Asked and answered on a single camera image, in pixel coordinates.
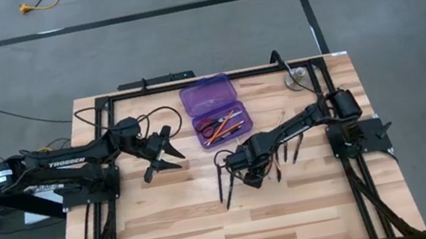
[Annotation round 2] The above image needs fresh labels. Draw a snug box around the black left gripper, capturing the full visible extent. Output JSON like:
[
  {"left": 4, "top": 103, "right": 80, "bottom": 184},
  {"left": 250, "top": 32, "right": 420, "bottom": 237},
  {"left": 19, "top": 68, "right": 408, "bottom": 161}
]
[{"left": 135, "top": 123, "right": 190, "bottom": 184}]

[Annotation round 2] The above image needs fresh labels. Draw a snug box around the black table rig frame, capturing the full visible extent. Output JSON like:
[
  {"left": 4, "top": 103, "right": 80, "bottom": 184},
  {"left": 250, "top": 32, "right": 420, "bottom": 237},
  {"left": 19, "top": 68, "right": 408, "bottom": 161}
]
[{"left": 29, "top": 42, "right": 426, "bottom": 239}]

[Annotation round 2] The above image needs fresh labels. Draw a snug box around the cylindrical stand with round base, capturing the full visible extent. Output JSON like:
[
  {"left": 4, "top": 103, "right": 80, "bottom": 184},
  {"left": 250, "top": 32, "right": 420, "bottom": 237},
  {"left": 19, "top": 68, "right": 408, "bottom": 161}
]
[{"left": 281, "top": 64, "right": 313, "bottom": 94}]

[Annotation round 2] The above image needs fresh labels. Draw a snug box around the black bar bracket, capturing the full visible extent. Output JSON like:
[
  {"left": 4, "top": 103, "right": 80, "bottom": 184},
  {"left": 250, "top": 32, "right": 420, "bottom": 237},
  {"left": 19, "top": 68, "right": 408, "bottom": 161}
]
[{"left": 116, "top": 68, "right": 196, "bottom": 93}]

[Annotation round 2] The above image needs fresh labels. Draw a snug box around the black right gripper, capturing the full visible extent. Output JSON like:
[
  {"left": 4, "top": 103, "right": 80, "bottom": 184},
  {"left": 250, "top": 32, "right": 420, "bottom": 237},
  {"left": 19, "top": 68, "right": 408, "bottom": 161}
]
[{"left": 220, "top": 130, "right": 283, "bottom": 195}]

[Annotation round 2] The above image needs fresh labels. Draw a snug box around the black left wrist camera cable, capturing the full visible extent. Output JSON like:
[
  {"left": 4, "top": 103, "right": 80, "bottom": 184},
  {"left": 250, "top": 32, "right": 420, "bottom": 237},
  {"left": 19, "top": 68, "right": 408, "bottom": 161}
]
[{"left": 73, "top": 92, "right": 186, "bottom": 155}]

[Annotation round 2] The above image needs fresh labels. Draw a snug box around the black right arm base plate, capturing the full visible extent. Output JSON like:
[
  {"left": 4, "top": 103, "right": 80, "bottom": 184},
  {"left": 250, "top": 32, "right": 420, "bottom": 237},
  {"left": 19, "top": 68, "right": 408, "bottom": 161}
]
[{"left": 325, "top": 113, "right": 397, "bottom": 162}]

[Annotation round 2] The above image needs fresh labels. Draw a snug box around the yellow extension cord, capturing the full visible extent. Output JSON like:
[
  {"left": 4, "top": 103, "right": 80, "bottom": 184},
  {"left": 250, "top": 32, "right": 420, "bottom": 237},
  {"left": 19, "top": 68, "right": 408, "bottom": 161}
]
[{"left": 17, "top": 0, "right": 67, "bottom": 16}]

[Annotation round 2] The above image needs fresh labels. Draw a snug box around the purple plastic supply box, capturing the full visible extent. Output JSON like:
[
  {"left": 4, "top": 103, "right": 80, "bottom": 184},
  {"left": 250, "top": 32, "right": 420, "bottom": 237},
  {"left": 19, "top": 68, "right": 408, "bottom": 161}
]
[{"left": 177, "top": 68, "right": 257, "bottom": 153}]

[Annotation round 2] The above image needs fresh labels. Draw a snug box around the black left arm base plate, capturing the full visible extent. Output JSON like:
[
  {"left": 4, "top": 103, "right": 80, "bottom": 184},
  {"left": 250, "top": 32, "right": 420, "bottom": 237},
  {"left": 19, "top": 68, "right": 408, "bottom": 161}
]
[{"left": 56, "top": 165, "right": 125, "bottom": 211}]

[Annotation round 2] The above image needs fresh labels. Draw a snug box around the orange pencil red eraser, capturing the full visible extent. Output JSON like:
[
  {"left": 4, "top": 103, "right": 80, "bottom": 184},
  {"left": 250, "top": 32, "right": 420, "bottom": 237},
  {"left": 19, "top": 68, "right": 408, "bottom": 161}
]
[{"left": 206, "top": 119, "right": 248, "bottom": 144}]

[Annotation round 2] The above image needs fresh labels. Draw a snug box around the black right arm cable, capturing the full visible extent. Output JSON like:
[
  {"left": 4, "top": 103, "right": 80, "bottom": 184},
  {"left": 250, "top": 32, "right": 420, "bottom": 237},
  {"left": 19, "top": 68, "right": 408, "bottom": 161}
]
[{"left": 268, "top": 42, "right": 326, "bottom": 105}]

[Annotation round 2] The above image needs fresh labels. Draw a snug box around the light tan pencil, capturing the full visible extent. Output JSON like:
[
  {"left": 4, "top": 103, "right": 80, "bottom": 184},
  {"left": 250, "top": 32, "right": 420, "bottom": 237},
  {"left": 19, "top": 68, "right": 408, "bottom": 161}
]
[{"left": 272, "top": 110, "right": 289, "bottom": 128}]

